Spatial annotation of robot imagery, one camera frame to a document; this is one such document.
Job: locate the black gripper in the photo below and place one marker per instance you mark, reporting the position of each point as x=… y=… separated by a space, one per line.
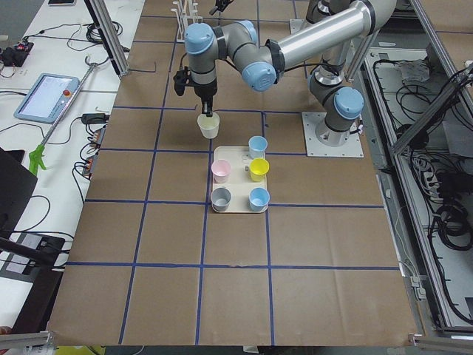
x=204 y=90

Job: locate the pale green plastic cup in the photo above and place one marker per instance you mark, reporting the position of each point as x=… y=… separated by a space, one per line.
x=209 y=125

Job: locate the light blue plastic cup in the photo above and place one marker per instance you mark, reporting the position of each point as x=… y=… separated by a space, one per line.
x=257 y=146

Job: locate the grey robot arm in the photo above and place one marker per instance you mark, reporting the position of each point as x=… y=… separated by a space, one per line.
x=261 y=66

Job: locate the pink plastic cup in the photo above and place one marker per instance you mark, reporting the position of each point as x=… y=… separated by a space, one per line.
x=221 y=170

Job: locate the yellow plastic cup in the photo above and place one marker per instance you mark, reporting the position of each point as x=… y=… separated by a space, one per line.
x=258 y=168

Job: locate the grey plastic cup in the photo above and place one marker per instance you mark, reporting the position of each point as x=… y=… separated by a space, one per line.
x=220 y=199

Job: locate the cream plastic tray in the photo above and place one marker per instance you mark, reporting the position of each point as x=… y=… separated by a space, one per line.
x=239 y=182

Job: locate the blue teach pendant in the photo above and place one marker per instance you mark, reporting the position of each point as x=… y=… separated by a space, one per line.
x=47 y=97

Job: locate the long metal reacher rod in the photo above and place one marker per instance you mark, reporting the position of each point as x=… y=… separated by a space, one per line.
x=36 y=156

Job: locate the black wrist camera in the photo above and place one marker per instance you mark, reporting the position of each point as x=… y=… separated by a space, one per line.
x=182 y=80

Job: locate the white wire cup rack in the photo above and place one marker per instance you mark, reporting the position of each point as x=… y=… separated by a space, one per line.
x=187 y=13

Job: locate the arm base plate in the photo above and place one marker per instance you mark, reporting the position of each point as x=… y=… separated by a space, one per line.
x=321 y=142

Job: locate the aluminium frame post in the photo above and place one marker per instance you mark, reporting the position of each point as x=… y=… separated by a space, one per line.
x=102 y=20

